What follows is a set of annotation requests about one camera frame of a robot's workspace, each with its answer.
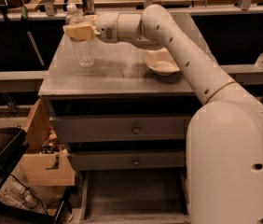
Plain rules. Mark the clear plastic water bottle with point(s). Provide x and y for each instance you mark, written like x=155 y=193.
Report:
x=82 y=48

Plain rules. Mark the white paper bowl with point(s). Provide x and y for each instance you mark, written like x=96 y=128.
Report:
x=160 y=62

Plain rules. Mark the light wooden box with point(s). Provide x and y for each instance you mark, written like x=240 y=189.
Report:
x=44 y=169

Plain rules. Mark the grey drawer cabinet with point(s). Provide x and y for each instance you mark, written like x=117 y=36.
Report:
x=119 y=83

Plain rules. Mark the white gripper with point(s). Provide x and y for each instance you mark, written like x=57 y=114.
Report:
x=105 y=27

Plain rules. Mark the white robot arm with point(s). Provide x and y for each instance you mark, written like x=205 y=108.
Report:
x=224 y=137

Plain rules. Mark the grey top drawer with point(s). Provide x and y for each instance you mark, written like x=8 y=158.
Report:
x=104 y=128

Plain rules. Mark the grey middle drawer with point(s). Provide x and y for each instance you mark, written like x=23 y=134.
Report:
x=128 y=159

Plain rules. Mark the plastic bottle on floor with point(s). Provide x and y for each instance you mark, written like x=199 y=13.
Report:
x=23 y=195

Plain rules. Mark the blue energy drink can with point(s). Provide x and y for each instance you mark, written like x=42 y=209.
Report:
x=88 y=7

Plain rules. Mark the grey open bottom drawer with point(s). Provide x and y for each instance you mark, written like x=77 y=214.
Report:
x=139 y=196

